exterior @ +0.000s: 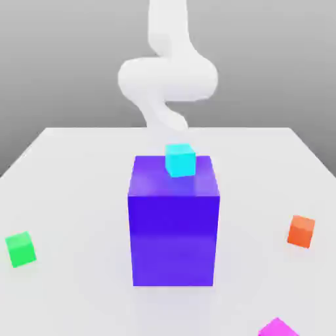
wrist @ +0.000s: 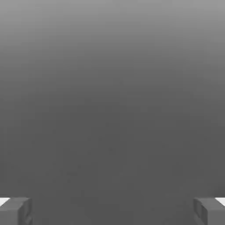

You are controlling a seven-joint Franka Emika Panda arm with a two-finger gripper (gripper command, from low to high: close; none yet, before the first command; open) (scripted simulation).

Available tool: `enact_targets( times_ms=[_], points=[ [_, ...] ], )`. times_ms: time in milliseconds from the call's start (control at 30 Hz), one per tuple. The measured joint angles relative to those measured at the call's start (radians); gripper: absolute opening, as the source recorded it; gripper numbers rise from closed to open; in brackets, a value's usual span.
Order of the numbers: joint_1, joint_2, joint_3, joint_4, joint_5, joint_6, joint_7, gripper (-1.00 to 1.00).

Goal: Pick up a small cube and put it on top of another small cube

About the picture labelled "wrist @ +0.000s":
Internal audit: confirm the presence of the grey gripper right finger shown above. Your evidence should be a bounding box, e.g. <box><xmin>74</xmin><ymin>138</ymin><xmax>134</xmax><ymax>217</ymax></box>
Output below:
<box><xmin>192</xmin><ymin>196</ymin><xmax>225</xmax><ymax>225</ymax></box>

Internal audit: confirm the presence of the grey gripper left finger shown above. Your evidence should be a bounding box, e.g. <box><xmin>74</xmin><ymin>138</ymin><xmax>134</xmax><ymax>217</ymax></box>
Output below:
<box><xmin>0</xmin><ymin>196</ymin><xmax>33</xmax><ymax>225</ymax></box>

